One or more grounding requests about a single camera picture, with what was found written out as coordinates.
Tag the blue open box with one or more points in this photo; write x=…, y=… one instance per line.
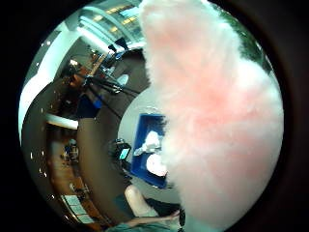
x=139, y=129

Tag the white and pink soft toy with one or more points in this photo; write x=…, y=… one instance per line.
x=156, y=165

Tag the black tripod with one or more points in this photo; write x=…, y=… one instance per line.
x=106, y=85

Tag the the person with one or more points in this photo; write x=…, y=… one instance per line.
x=138, y=203

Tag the small black camera with screen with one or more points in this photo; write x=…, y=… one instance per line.
x=123, y=152

